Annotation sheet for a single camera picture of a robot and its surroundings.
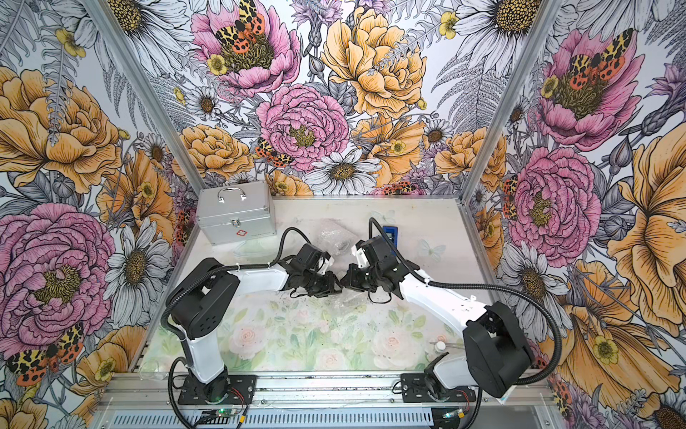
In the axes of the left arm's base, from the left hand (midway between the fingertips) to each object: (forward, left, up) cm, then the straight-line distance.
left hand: (339, 297), depth 90 cm
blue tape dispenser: (+23, -20, +5) cm, 31 cm away
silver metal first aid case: (+26, +37, +13) cm, 47 cm away
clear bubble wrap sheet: (+22, +2, +4) cm, 22 cm away
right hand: (-2, -1, +11) cm, 11 cm away
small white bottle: (-17, -29, +3) cm, 34 cm away
